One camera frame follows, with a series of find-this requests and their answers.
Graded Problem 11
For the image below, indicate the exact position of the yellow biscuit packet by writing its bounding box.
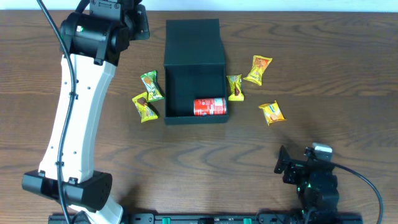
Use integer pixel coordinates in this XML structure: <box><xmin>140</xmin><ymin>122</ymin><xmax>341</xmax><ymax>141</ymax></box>
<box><xmin>259</xmin><ymin>100</ymin><xmax>286</xmax><ymax>126</ymax></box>

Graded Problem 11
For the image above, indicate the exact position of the yellow-green snack packet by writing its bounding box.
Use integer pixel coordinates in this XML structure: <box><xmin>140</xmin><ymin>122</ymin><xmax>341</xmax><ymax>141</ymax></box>
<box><xmin>227</xmin><ymin>74</ymin><xmax>244</xmax><ymax>101</ymax></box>

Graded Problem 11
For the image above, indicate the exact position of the red Pringles can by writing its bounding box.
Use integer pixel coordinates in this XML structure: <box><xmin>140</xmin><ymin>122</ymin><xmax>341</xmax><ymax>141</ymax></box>
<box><xmin>193</xmin><ymin>98</ymin><xmax>226</xmax><ymax>116</ymax></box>

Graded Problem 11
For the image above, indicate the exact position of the yellow orange snack packet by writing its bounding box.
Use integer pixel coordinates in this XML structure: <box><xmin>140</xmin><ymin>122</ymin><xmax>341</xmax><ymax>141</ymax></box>
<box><xmin>243</xmin><ymin>55</ymin><xmax>273</xmax><ymax>86</ymax></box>

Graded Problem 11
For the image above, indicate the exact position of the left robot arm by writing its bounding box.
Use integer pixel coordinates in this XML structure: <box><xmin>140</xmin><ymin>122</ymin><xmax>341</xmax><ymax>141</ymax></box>
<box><xmin>22</xmin><ymin>0</ymin><xmax>149</xmax><ymax>223</ymax></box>

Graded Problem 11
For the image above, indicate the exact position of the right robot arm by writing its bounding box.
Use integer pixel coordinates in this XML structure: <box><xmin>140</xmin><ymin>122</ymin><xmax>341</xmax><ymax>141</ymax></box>
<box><xmin>274</xmin><ymin>142</ymin><xmax>340</xmax><ymax>223</ymax></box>

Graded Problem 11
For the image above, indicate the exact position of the dark green open box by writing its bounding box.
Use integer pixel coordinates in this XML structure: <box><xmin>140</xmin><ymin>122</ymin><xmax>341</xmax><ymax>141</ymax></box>
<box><xmin>164</xmin><ymin>19</ymin><xmax>229</xmax><ymax>125</ymax></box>

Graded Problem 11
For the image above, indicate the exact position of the green snack packet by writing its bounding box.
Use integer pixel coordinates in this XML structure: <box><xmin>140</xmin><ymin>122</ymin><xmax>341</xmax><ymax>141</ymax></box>
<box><xmin>141</xmin><ymin>70</ymin><xmax>164</xmax><ymax>102</ymax></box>

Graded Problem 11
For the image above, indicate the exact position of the yellow chocolate snack packet left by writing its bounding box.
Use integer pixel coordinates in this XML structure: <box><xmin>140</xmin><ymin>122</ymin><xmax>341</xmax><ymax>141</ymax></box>
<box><xmin>132</xmin><ymin>92</ymin><xmax>158</xmax><ymax>123</ymax></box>

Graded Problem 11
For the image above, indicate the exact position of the right black cable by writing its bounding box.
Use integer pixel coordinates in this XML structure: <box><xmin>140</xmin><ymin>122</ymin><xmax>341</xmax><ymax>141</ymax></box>
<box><xmin>329</xmin><ymin>161</ymin><xmax>384</xmax><ymax>224</ymax></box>

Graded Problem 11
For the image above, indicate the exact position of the black cable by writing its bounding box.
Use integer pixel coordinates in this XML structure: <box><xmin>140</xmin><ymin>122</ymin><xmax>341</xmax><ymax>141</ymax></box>
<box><xmin>329</xmin><ymin>161</ymin><xmax>384</xmax><ymax>224</ymax></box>
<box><xmin>36</xmin><ymin>0</ymin><xmax>91</xmax><ymax>224</ymax></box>

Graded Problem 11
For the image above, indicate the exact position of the left black cable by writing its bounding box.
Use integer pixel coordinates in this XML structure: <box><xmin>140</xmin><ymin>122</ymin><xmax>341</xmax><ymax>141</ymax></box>
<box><xmin>36</xmin><ymin>0</ymin><xmax>91</xmax><ymax>224</ymax></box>

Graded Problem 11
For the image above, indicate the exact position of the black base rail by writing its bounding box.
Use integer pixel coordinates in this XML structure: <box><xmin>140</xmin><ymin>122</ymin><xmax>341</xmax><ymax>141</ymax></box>
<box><xmin>47</xmin><ymin>212</ymin><xmax>364</xmax><ymax>224</ymax></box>

